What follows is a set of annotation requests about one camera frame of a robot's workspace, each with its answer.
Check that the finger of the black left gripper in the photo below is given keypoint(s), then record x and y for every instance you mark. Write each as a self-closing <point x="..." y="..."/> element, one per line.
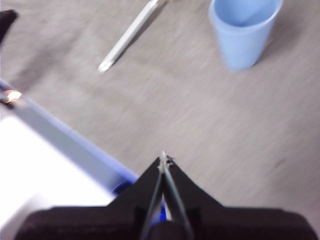
<point x="6" y="21"/>

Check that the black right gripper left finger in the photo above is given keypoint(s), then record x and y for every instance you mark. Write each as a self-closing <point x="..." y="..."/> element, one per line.
<point x="100" y="222"/>

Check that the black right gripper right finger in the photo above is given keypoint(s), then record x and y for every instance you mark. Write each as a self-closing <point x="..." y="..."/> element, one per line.
<point x="237" y="222"/>

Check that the cup brush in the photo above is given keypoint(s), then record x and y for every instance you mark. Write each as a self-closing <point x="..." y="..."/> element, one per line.
<point x="130" y="35"/>

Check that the blue ribbed plastic cup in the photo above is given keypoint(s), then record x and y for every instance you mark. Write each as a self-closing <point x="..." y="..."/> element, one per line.
<point x="240" y="45"/>

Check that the grey metal table frame rail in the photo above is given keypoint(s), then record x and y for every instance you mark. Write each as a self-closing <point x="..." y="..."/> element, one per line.
<point x="62" y="140"/>

